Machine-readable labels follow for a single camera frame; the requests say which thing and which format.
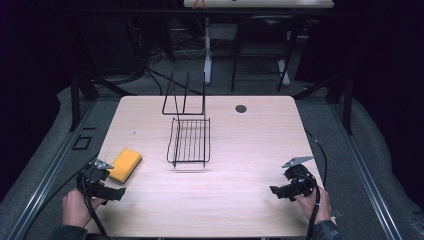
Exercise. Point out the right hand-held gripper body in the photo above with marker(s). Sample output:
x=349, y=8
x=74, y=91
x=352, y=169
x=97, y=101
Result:
x=300, y=181

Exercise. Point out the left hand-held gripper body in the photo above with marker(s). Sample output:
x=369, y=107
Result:
x=94, y=176

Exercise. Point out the person's right hand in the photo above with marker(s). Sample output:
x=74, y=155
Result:
x=311, y=206

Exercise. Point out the person's left hand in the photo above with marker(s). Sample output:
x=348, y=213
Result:
x=75, y=208

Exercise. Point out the yellow sponge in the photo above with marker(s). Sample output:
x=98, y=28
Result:
x=125, y=165

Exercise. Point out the dark round table grommet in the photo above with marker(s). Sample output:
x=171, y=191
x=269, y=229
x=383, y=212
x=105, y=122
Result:
x=241, y=108

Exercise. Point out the black metal chair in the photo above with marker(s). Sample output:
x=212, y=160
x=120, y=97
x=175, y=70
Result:
x=263, y=36

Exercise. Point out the white desk leg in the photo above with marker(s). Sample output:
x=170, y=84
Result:
x=208, y=53

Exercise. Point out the aluminium floor rail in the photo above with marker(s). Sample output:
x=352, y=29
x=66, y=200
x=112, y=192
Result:
x=43, y=186
x=370, y=176

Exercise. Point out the black frame post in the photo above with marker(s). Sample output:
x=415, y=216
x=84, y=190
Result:
x=75, y=103

